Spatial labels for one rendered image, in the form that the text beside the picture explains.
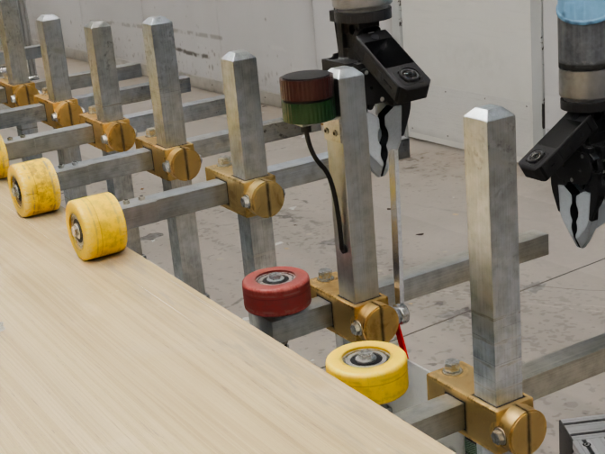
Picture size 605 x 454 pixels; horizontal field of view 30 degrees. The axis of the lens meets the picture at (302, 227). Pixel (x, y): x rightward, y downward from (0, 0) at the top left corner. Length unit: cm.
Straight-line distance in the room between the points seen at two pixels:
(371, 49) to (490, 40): 363
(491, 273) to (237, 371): 27
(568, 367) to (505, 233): 23
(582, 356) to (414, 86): 36
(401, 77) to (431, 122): 405
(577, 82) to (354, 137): 39
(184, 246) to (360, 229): 52
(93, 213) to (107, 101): 52
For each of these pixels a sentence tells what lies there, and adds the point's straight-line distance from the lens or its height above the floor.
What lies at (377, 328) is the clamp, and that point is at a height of 85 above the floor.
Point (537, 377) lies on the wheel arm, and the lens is 125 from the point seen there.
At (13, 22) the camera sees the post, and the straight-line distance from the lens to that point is 240.
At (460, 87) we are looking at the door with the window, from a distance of 519.
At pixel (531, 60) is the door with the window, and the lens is 482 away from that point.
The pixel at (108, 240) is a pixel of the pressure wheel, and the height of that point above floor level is 93.
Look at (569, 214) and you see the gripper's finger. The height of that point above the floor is 87.
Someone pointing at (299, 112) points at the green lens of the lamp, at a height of 111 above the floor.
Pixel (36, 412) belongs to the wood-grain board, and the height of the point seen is 90.
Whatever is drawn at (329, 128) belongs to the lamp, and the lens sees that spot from 128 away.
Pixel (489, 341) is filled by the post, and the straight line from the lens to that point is 114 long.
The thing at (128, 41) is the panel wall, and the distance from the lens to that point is 801.
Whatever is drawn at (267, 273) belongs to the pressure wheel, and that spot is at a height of 91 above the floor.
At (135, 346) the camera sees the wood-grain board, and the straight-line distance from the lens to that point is 121.
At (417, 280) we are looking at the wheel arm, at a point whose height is 85.
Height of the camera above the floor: 138
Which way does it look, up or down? 19 degrees down
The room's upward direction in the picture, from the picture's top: 5 degrees counter-clockwise
